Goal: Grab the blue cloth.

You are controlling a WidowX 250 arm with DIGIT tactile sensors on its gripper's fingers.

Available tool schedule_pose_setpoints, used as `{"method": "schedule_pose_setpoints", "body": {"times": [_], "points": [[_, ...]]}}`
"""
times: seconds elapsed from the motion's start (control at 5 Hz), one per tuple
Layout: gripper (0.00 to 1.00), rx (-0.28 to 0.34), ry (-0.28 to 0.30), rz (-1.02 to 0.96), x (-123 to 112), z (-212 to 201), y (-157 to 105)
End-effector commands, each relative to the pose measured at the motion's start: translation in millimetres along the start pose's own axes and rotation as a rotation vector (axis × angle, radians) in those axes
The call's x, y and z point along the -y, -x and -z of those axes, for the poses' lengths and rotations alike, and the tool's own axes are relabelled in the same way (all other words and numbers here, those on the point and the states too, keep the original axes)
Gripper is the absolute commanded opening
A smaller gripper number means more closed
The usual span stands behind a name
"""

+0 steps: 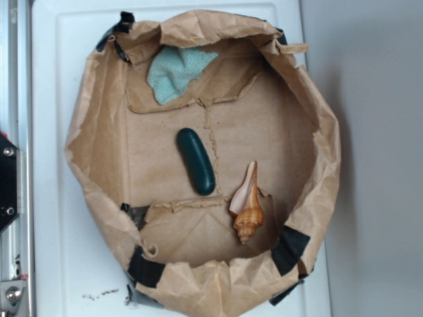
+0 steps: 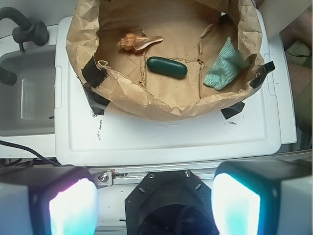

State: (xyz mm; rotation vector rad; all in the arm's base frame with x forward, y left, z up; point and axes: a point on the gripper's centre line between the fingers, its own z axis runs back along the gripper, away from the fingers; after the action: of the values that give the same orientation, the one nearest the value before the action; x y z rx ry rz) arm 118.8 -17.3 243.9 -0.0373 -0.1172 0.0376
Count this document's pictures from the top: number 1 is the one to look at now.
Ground dark green oblong capsule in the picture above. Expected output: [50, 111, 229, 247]
[176, 127, 215, 195]

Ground black mounting plate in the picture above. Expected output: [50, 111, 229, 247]
[0, 132, 19, 234]

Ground white plastic tray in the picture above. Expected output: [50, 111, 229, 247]
[31, 2, 332, 317]

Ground light blue cloth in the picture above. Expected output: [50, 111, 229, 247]
[147, 46, 219, 105]

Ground orange spiral seashell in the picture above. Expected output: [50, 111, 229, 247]
[229, 161, 264, 244]

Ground metal frame rail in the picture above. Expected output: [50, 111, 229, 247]
[1, 1, 36, 316]

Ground brown paper bag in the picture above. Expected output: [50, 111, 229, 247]
[65, 10, 341, 316]

